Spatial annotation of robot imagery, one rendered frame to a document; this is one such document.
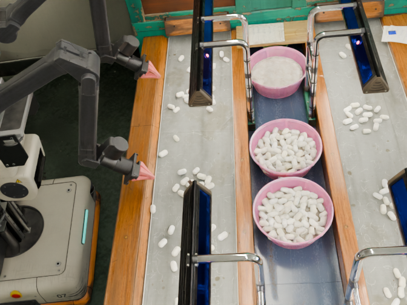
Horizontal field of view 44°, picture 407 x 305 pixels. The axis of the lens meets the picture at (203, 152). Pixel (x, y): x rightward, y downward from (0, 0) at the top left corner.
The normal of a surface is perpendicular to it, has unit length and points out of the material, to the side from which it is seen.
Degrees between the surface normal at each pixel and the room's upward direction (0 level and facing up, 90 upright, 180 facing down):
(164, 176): 0
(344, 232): 0
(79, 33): 90
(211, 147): 0
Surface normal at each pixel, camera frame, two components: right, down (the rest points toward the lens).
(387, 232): -0.12, -0.63
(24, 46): 0.06, 0.77
